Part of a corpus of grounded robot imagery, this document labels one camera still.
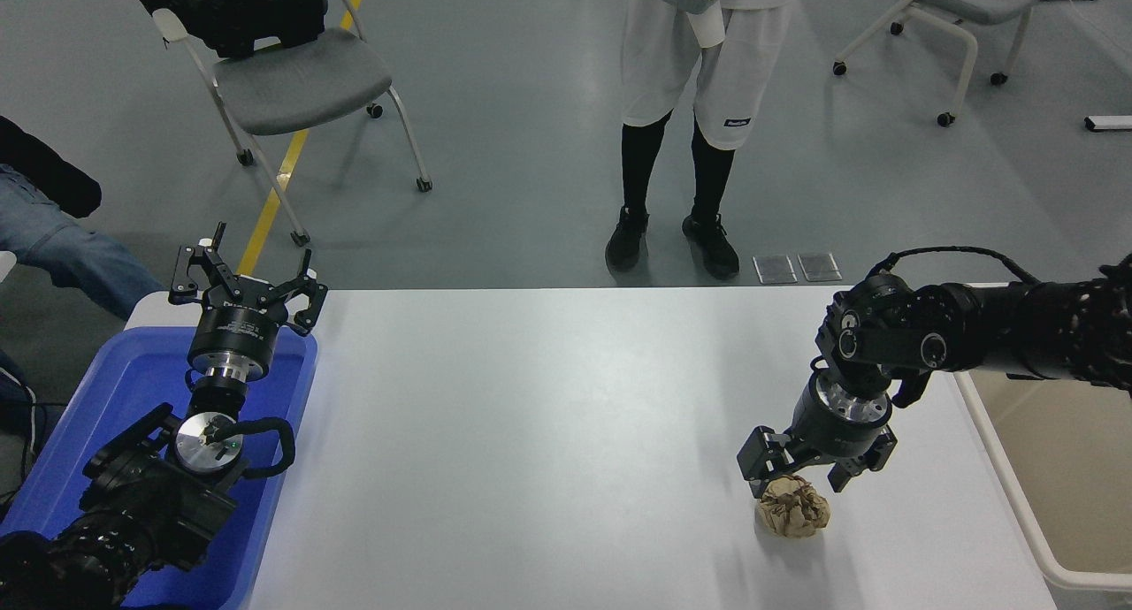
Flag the large pale bin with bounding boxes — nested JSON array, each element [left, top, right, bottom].
[[953, 281, 1132, 593]]

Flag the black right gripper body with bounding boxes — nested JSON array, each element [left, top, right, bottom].
[[790, 376, 896, 462]]

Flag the black floor cables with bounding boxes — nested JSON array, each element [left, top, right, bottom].
[[0, 362, 43, 498]]

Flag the person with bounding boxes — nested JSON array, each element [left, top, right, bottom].
[[0, 115, 164, 399], [605, 0, 801, 281]]

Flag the black padded jacket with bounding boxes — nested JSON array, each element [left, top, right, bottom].
[[121, 0, 330, 60]]

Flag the white paper cup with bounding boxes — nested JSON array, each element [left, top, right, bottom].
[[688, 9, 726, 50]]

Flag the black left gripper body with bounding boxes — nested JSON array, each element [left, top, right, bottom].
[[187, 277, 287, 368]]

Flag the white side table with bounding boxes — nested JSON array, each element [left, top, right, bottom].
[[124, 290, 209, 332]]

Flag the blue plastic tray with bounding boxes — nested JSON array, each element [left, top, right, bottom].
[[0, 325, 319, 610]]

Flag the tan paper ball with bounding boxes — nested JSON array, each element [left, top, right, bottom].
[[754, 474, 832, 540]]

